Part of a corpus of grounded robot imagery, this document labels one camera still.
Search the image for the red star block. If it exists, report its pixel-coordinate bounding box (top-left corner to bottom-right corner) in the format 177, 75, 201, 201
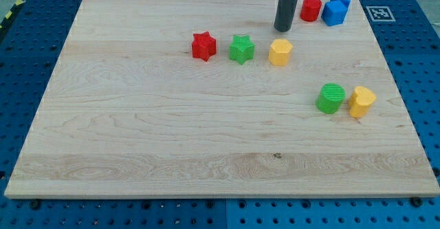
191, 32, 217, 62

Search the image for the green cylinder block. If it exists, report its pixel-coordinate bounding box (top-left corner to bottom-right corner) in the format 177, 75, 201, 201
316, 83, 346, 114

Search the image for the yellow hexagon block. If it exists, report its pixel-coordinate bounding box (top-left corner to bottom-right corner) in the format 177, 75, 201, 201
268, 39, 293, 66

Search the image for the yellow heart block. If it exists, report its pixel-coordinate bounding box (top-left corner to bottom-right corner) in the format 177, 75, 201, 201
349, 86, 376, 118

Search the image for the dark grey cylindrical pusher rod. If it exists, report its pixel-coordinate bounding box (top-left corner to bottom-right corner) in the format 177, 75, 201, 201
274, 0, 298, 32

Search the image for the white fiducial marker tag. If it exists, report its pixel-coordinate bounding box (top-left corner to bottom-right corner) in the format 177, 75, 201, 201
366, 6, 395, 22

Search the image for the black yellow hazard tape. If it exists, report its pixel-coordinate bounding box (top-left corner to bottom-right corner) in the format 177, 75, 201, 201
1, 0, 25, 31

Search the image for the green star block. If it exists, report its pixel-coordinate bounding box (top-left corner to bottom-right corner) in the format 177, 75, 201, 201
230, 35, 255, 65

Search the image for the light wooden board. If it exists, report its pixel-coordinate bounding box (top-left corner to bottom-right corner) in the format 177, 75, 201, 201
5, 0, 439, 199

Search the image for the blue cube block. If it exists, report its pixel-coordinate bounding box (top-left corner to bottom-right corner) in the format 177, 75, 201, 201
321, 0, 348, 26

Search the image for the red cylinder block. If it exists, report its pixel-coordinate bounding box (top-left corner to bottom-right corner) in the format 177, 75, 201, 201
300, 0, 322, 22

